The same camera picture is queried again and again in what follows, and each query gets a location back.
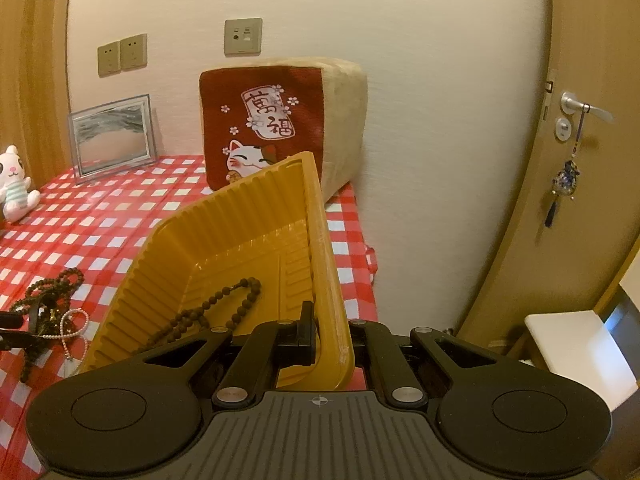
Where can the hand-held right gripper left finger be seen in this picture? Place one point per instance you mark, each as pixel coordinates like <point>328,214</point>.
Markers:
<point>307,332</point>

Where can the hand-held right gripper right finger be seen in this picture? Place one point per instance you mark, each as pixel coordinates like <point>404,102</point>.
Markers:
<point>367,337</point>

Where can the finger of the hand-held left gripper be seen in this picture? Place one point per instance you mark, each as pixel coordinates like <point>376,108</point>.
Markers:
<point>12,320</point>
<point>15,341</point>

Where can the yellow plastic tray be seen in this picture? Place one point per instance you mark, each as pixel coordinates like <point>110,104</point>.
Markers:
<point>240,225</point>

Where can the red white checkered tablecloth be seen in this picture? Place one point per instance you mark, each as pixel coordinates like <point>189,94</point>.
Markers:
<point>100,220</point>

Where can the white bunny plush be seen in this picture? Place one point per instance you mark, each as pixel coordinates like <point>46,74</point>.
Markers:
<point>15,185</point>

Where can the white chair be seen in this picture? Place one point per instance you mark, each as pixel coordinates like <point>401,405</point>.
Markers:
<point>575,345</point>

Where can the clear framed sand picture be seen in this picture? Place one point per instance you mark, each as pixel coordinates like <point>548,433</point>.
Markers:
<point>112,135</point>

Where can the bread-shaped cat print pillow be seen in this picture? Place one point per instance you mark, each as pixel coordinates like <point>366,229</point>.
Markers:
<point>345,125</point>

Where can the wooden wardrobe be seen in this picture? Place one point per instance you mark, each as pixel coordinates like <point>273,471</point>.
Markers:
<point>35,60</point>

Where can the silver door lock knob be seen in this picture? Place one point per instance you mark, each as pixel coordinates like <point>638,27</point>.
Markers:
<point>563,128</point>

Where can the wooden room door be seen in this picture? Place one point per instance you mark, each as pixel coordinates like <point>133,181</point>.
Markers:
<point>590,35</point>

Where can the beige wall socket with switch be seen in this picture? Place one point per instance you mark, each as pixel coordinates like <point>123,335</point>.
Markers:
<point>243,36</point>

